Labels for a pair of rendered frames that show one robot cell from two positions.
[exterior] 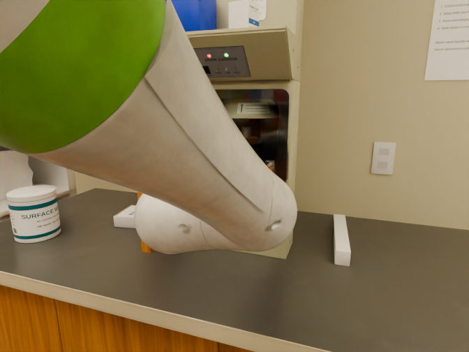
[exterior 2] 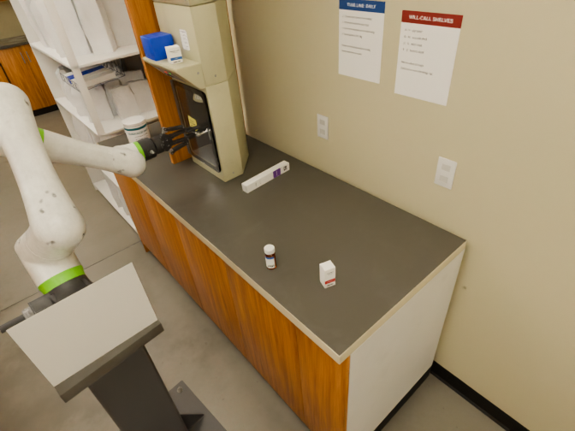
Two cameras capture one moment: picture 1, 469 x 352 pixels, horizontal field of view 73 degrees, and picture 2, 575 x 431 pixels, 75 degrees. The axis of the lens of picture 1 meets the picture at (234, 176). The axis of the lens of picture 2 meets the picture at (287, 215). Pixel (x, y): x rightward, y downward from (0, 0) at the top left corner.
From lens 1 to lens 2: 1.43 m
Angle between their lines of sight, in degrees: 37
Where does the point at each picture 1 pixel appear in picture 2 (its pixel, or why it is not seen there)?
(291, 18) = (198, 53)
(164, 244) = not seen: hidden behind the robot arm
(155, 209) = not seen: hidden behind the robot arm
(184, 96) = (51, 154)
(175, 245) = not seen: hidden behind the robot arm
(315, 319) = (196, 209)
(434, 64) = (342, 62)
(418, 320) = (232, 221)
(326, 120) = (293, 91)
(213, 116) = (64, 153)
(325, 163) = (296, 121)
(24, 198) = (127, 125)
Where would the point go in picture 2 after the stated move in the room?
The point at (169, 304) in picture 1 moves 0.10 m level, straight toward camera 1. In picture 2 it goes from (156, 189) to (145, 201)
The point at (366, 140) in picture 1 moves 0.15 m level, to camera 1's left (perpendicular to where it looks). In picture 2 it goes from (314, 110) to (287, 107)
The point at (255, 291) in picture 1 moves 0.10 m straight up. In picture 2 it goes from (191, 193) to (186, 175)
